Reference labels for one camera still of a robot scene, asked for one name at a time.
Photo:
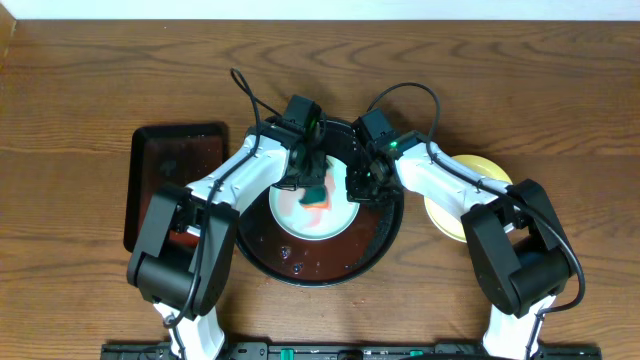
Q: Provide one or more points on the pale green plate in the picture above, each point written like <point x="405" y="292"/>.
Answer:
<point x="316" y="224"/>

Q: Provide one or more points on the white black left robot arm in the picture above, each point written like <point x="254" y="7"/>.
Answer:
<point x="182" y="256"/>

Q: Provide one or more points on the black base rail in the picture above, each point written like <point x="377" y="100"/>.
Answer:
<point x="265" y="351"/>

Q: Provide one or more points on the green yellow sponge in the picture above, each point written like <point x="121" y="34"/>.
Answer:
<point x="315" y="197"/>

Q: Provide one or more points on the round black tray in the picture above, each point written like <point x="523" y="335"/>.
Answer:
<point x="327" y="262"/>

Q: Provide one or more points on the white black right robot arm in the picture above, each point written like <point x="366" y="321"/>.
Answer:
<point x="521" y="257"/>

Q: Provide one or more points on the dark rectangular tray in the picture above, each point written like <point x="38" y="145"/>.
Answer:
<point x="178" y="154"/>

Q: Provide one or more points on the yellow plate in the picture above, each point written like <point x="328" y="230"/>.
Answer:
<point x="445" y="222"/>

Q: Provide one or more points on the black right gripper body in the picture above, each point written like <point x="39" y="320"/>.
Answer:
<point x="365" y="187"/>

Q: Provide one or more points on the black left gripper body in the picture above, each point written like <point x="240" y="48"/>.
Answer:
<point x="311" y="173"/>

